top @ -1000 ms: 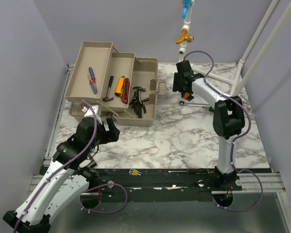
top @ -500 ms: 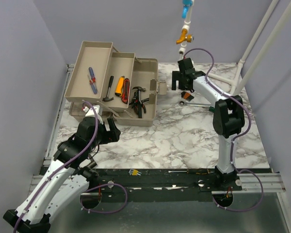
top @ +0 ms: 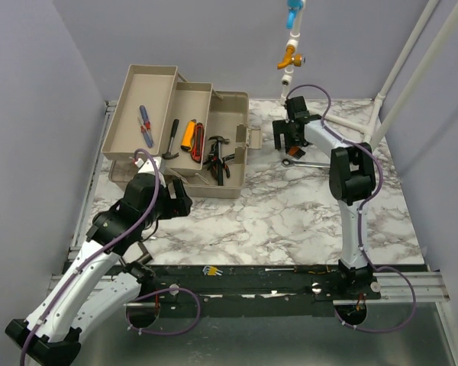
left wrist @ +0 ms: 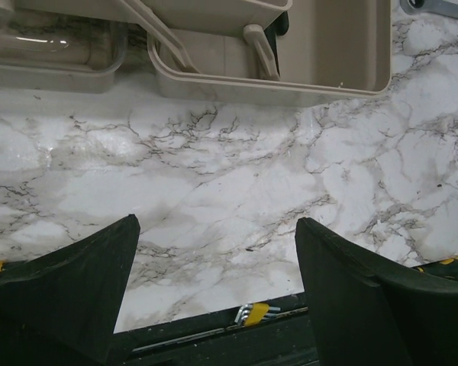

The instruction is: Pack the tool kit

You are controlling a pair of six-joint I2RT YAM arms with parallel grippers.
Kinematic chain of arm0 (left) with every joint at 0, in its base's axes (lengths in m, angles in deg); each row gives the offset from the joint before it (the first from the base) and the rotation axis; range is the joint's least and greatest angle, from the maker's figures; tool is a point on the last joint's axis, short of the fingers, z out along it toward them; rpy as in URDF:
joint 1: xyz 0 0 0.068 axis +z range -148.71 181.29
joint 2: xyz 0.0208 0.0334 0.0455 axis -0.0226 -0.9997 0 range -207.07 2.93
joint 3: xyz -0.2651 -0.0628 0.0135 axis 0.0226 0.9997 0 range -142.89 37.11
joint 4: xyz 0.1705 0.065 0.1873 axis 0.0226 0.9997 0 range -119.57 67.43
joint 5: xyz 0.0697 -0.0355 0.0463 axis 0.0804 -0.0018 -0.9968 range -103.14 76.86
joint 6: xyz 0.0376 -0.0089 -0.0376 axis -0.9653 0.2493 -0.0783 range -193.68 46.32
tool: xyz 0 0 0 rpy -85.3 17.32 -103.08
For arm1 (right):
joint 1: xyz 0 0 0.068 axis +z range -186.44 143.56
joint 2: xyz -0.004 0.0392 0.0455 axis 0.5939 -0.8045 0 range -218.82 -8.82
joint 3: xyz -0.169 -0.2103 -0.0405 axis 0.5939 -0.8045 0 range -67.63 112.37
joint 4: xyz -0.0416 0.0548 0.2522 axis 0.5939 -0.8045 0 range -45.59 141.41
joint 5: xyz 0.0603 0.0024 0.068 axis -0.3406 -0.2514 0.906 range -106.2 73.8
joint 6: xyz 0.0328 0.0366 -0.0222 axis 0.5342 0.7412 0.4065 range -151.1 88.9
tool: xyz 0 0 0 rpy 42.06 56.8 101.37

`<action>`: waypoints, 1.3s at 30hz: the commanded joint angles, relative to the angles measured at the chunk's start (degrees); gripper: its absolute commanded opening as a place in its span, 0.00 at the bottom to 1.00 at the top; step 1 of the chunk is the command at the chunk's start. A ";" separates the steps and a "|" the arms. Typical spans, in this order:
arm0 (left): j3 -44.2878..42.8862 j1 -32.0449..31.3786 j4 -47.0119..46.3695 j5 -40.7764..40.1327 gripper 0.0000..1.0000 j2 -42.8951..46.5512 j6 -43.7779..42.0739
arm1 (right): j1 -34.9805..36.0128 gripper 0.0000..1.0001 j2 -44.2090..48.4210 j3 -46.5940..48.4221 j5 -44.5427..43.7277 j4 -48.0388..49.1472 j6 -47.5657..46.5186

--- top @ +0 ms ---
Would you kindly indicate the long black screwdriver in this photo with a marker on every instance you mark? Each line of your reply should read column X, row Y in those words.
column 311, row 269

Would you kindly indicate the yellow hex key set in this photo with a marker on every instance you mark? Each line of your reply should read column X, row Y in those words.
column 210, row 270

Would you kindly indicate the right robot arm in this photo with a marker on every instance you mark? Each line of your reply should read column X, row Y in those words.
column 352, row 181

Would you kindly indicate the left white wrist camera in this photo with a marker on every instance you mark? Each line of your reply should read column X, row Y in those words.
column 146, row 166

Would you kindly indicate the black mounting rail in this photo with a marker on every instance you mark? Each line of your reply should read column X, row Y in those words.
column 241, row 291

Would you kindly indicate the small blue clear screwdriver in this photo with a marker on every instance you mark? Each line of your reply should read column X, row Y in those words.
column 142, row 127

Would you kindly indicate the aluminium extrusion frame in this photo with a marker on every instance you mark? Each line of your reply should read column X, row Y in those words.
column 63, row 140

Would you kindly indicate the taupe plastic tool box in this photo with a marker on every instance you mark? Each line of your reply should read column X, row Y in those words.
column 207, row 131

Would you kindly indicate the blue valve handle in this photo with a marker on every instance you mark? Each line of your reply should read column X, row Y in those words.
column 293, row 7

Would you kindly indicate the small black handled hammer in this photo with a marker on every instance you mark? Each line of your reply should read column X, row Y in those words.
column 169, row 155

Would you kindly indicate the orange brass faucet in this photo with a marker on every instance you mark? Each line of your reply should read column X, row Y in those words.
column 291, row 58

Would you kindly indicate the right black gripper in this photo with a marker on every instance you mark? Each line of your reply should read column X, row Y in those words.
column 280, row 127

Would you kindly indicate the red black utility knife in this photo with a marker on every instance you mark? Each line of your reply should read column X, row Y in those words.
column 197, row 142

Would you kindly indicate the grey black tin snips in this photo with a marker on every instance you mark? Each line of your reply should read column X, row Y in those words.
column 213, row 158

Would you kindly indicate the chrome ratchet wrench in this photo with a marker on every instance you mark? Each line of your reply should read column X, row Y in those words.
column 296, row 163

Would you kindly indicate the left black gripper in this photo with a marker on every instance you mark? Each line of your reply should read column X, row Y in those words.
column 179, row 207

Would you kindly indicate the black orange hex key set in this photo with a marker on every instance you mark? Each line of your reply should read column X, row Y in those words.
column 296, row 152

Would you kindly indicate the orange black utility knife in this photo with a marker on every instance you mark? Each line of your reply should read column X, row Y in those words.
column 186, row 144

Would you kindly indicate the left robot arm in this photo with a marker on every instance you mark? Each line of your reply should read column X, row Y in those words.
column 53, row 333

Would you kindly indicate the black handled claw hammer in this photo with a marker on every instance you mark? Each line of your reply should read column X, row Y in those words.
column 222, row 141

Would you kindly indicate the orange black needle-nose pliers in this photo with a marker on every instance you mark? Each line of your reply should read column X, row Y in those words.
column 225, row 167

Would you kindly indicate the black metal l bracket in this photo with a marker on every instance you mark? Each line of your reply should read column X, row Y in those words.
column 145, row 257

